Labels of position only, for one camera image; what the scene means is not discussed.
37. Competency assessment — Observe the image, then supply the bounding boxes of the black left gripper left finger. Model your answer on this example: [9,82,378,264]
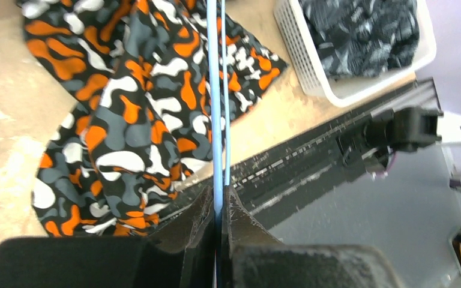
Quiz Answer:
[0,188,215,287]

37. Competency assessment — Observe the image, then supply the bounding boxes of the dark leaf-print shorts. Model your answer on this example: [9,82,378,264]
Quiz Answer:
[300,0,420,79]

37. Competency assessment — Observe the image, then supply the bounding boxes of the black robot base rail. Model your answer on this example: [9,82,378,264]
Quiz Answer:
[230,78,439,228]

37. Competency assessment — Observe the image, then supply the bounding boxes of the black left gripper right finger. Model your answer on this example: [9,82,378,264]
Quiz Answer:
[221,187,402,287]

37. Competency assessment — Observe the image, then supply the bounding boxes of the blue hanger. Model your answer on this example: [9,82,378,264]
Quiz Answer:
[206,1,231,218]

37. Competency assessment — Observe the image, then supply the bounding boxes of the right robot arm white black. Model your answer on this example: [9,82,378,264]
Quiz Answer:
[336,107,461,177]

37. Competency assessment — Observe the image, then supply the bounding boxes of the orange camouflage shorts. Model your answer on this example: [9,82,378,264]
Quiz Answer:
[16,0,289,238]

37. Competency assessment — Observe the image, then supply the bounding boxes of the white plastic basket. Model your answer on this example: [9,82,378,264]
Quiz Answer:
[273,1,437,107]

